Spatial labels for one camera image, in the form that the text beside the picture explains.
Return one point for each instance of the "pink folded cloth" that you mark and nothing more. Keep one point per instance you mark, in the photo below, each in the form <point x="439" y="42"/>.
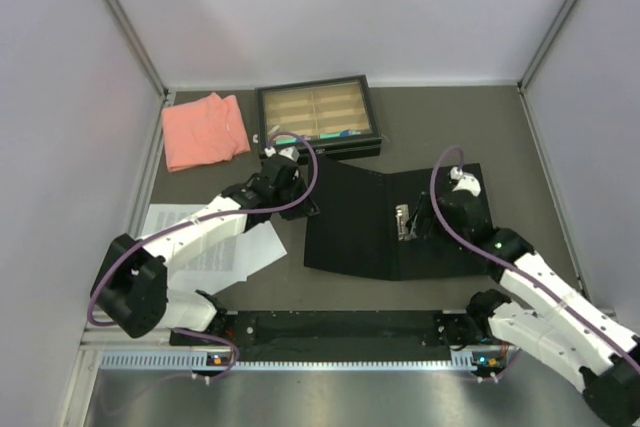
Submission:
<point x="203" y="132"/>

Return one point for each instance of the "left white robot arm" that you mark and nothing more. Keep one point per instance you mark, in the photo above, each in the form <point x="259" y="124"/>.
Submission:
<point x="133" y="284"/>

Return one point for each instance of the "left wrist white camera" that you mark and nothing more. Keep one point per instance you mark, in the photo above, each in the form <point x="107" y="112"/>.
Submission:
<point x="289" y="152"/>

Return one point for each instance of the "wrist white camera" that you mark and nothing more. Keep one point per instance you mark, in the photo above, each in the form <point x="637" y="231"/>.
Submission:
<point x="289" y="152"/>
<point x="464" y="182"/>

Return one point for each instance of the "black ring binder folder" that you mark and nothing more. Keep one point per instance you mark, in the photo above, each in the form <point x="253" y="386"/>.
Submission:
<point x="361" y="229"/>

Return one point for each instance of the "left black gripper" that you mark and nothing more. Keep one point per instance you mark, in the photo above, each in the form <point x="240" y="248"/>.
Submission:
<point x="303" y="210"/>

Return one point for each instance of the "black glass-lid compartment box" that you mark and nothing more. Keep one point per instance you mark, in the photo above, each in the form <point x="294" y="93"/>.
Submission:
<point x="336" y="116"/>

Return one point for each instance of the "aluminium frame rail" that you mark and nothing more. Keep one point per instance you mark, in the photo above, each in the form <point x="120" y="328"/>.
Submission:
<point x="135" y="44"/>

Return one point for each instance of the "grey slotted cable duct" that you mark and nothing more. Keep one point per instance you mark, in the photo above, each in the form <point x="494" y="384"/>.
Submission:
<point x="209" y="362"/>

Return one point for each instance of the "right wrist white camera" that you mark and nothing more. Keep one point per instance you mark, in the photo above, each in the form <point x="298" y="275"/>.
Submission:
<point x="464" y="182"/>

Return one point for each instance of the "lower white paper sheet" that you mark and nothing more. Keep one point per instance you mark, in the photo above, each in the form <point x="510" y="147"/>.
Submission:
<point x="210" y="282"/>

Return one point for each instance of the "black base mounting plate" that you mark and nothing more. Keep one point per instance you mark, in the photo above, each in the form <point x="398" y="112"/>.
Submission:
<point x="355" y="335"/>

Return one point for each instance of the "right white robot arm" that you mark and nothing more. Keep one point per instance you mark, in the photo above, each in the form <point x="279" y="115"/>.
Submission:
<point x="533" y="308"/>

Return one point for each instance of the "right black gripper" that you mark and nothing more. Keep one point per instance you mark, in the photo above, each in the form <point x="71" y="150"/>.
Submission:
<point x="424" y="210"/>

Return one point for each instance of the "printed white paper sheet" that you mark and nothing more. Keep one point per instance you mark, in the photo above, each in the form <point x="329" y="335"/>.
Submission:
<point x="244" y="254"/>

